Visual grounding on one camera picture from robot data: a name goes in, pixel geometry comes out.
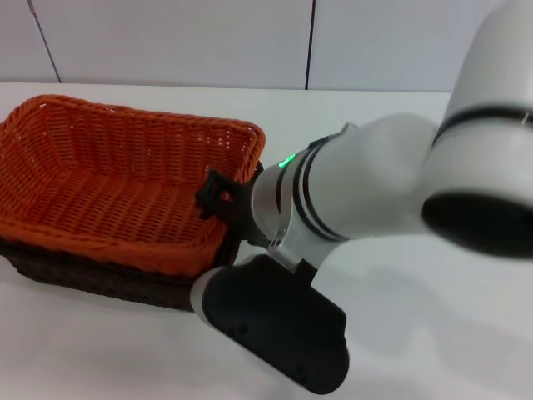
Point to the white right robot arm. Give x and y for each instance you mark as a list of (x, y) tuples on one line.
[(375, 175)]

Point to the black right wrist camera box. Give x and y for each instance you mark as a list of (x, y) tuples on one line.
[(283, 325)]

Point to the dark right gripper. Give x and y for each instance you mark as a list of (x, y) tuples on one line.
[(241, 212)]

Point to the orange wicker basket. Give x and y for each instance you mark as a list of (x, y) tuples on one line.
[(104, 187)]

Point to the dark brown wicker basket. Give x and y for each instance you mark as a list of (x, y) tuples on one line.
[(104, 283)]

